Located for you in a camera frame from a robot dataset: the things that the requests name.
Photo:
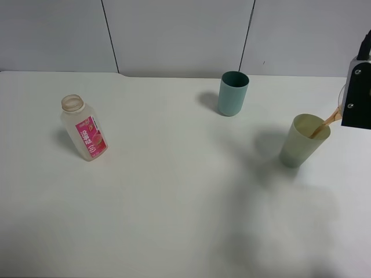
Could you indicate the pink label drink bottle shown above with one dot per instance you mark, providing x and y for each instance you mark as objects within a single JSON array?
[{"x": 81, "y": 124}]

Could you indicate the blue sleeve glass cup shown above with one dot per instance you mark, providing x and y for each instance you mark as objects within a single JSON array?
[{"x": 341, "y": 99}]

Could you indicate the teal plastic cup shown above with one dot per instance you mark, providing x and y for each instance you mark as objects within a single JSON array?
[{"x": 233, "y": 88}]

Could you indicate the pale green plastic cup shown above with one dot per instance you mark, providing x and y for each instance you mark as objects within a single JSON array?
[{"x": 298, "y": 146}]

